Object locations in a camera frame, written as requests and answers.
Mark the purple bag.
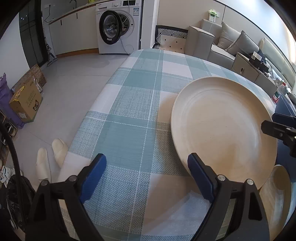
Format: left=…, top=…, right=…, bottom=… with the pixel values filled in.
left=0, top=74, right=25, bottom=129

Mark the black box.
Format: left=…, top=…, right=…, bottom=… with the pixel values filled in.
left=248, top=51, right=270, bottom=73

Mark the black cable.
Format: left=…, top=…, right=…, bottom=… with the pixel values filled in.
left=0, top=122, right=28, bottom=234

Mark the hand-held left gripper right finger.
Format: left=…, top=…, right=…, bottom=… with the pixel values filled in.
left=187, top=153, right=270, bottom=241

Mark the padded bed headboard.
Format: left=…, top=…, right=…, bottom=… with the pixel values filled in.
left=263, top=37, right=296, bottom=78

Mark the green checked tablecloth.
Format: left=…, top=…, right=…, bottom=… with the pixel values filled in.
left=57, top=49, right=278, bottom=241

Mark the white slipper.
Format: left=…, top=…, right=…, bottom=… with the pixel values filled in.
left=51, top=138, right=69, bottom=168
left=36, top=148, right=52, bottom=182

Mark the floor mop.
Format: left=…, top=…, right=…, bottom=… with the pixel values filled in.
left=43, top=38, right=58, bottom=67

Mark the green plant box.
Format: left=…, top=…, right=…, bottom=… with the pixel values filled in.
left=207, top=9, right=221, bottom=23

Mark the grey sofa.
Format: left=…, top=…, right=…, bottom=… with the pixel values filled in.
left=184, top=19, right=263, bottom=70

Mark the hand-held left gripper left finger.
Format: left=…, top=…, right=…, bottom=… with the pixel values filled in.
left=28, top=153, right=107, bottom=241

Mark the beige low cabinet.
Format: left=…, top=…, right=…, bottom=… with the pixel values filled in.
left=231, top=52, right=278, bottom=92

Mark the kitchen counter with cabinets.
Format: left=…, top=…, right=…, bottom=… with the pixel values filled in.
left=48, top=0, right=100, bottom=58

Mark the black bag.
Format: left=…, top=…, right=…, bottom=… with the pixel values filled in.
left=4, top=175, right=36, bottom=233

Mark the flat patterned cardboard box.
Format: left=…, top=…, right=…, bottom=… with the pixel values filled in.
left=11, top=64, right=47, bottom=93

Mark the white washing machine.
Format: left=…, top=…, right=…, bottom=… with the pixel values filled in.
left=95, top=0, right=144, bottom=55

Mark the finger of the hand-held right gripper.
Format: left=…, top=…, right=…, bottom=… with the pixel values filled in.
left=261, top=120, right=296, bottom=142
left=272, top=112, right=296, bottom=128

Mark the cream large plate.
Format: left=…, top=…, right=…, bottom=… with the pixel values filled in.
left=259, top=164, right=292, bottom=240

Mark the chair with patterned cushion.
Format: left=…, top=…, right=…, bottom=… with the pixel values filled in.
left=151, top=25, right=188, bottom=55

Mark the grey cushion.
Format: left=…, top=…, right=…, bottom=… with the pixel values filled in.
left=225, top=30, right=260, bottom=57
left=217, top=21, right=241, bottom=50

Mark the off-white large plate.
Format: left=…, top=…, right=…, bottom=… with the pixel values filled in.
left=171, top=77, right=278, bottom=190

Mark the dark glass door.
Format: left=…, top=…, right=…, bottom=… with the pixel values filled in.
left=18, top=0, right=51, bottom=70

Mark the clear water bottle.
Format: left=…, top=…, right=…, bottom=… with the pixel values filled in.
left=272, top=83, right=287, bottom=104

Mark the brown cardboard box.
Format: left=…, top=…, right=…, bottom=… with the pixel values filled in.
left=9, top=81, right=43, bottom=123

